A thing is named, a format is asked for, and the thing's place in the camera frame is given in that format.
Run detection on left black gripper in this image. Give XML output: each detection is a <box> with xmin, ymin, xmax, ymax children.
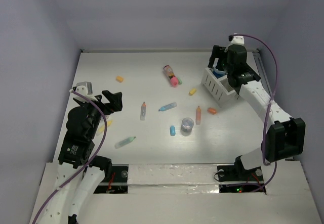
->
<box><xmin>79</xmin><ymin>89</ymin><xmax>123</xmax><ymax>137</ymax></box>

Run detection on green highlighter pen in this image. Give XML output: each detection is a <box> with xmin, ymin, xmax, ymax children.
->
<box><xmin>114</xmin><ymin>137</ymin><xmax>136</xmax><ymax>149</ymax></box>

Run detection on pink capped tube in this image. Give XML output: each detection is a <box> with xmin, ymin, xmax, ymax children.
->
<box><xmin>163</xmin><ymin>65</ymin><xmax>179</xmax><ymax>87</ymax></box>

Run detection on clear round jar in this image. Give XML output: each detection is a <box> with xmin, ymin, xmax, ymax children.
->
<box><xmin>181</xmin><ymin>117</ymin><xmax>194</xmax><ymax>133</ymax></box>

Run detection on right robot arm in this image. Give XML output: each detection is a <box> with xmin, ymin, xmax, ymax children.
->
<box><xmin>209</xmin><ymin>44</ymin><xmax>306</xmax><ymax>182</ymax></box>

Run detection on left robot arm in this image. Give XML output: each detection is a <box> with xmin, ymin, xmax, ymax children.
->
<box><xmin>32</xmin><ymin>85</ymin><xmax>123</xmax><ymax>223</ymax></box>

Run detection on yellow highlighter pen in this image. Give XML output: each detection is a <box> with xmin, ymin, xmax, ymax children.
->
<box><xmin>96</xmin><ymin>120</ymin><xmax>112</xmax><ymax>136</ymax></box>

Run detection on orange tip white pen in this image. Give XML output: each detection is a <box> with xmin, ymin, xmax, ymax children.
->
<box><xmin>140</xmin><ymin>102</ymin><xmax>146</xmax><ymax>121</ymax></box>

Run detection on white slotted container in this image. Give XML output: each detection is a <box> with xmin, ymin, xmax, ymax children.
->
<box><xmin>201</xmin><ymin>68</ymin><xmax>239</xmax><ymax>107</ymax></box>

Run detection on yellow eraser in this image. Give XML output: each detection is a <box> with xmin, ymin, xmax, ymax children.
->
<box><xmin>189</xmin><ymin>88</ymin><xmax>197</xmax><ymax>96</ymax></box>

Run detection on green eraser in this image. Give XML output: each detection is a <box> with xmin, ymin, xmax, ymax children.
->
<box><xmin>177</xmin><ymin>77</ymin><xmax>183</xmax><ymax>84</ymax></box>

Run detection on dark orange eraser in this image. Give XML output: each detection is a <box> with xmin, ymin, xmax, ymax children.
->
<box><xmin>207</xmin><ymin>107</ymin><xmax>217</xmax><ymax>115</ymax></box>

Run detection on blue highlighter pen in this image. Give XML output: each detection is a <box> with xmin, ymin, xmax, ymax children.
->
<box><xmin>158</xmin><ymin>102</ymin><xmax>177</xmax><ymax>112</ymax></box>

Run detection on blue eraser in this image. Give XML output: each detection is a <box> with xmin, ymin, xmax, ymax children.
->
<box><xmin>170</xmin><ymin>125</ymin><xmax>176</xmax><ymax>136</ymax></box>

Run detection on orange pencil shaped pen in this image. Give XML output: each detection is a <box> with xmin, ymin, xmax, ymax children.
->
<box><xmin>195</xmin><ymin>106</ymin><xmax>201</xmax><ymax>125</ymax></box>

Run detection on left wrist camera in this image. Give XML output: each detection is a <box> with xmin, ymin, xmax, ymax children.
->
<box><xmin>70</xmin><ymin>81</ymin><xmax>93</xmax><ymax>96</ymax></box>

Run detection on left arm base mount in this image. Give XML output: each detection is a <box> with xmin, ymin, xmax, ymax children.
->
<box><xmin>94</xmin><ymin>165</ymin><xmax>129</xmax><ymax>194</ymax></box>

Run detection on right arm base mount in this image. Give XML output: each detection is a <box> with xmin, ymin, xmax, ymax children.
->
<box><xmin>213</xmin><ymin>165</ymin><xmax>266</xmax><ymax>193</ymax></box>

